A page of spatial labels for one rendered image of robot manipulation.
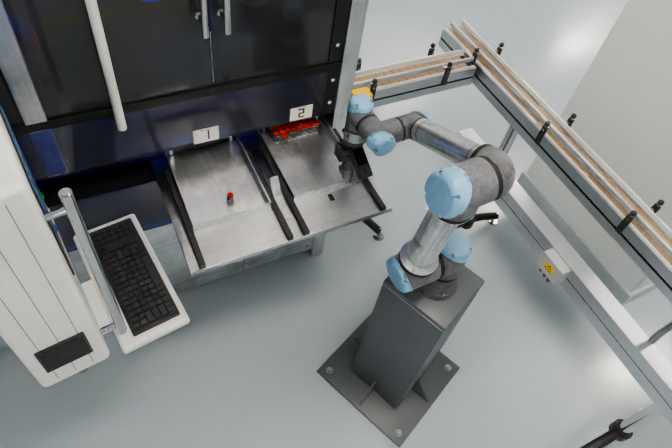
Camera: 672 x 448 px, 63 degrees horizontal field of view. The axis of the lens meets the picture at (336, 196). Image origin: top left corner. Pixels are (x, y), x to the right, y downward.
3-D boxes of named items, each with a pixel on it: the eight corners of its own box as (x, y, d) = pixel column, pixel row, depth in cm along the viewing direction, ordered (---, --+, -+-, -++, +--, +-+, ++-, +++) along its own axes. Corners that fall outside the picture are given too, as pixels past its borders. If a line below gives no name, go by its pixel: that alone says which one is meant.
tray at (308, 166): (257, 134, 202) (257, 128, 199) (320, 119, 211) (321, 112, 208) (293, 202, 184) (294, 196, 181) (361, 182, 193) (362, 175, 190)
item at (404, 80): (333, 120, 217) (338, 89, 205) (317, 95, 225) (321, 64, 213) (472, 86, 241) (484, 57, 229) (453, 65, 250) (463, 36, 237)
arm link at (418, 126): (540, 152, 129) (418, 99, 168) (505, 165, 125) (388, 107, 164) (535, 195, 135) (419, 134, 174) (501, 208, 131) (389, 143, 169)
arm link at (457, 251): (469, 272, 173) (483, 249, 163) (435, 288, 168) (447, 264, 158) (447, 243, 180) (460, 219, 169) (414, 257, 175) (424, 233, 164)
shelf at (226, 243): (151, 164, 189) (150, 160, 188) (332, 120, 214) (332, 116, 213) (191, 276, 164) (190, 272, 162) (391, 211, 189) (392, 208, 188)
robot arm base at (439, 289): (466, 280, 183) (475, 264, 176) (441, 309, 175) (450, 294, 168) (429, 253, 189) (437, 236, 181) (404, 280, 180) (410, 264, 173)
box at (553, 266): (535, 262, 233) (544, 251, 226) (544, 259, 235) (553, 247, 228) (553, 285, 227) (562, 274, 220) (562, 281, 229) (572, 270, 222)
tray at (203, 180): (164, 156, 190) (163, 149, 187) (236, 139, 199) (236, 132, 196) (193, 231, 172) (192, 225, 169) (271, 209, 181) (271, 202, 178)
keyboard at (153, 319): (87, 235, 175) (85, 231, 173) (130, 219, 181) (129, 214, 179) (134, 337, 156) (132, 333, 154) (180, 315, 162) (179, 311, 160)
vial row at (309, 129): (272, 140, 200) (272, 131, 197) (316, 129, 207) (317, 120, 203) (274, 145, 199) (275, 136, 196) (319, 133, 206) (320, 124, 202)
